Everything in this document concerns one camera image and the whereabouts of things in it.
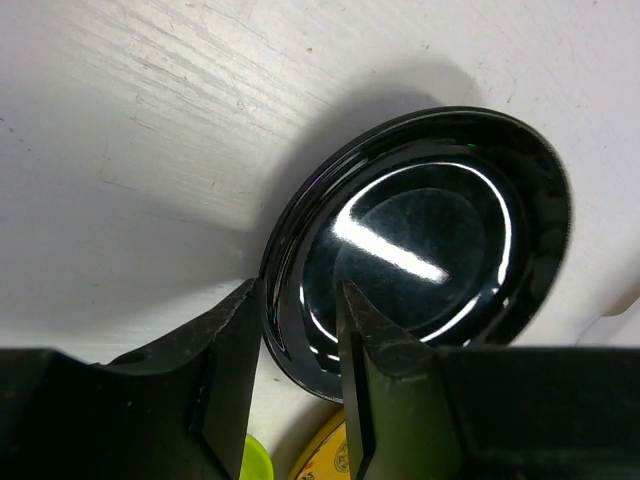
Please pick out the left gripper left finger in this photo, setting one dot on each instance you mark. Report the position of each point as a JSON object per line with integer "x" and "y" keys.
{"x": 175, "y": 408}

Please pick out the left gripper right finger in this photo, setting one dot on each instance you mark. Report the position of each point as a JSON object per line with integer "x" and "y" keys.
{"x": 479, "y": 412}

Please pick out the lime green plate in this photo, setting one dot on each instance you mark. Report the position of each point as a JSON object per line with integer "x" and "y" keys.
{"x": 256, "y": 461}

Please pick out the yellow patterned plate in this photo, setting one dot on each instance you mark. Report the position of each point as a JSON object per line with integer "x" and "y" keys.
{"x": 326, "y": 456}

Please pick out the black plate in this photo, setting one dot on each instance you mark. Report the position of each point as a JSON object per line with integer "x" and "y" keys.
{"x": 454, "y": 222}

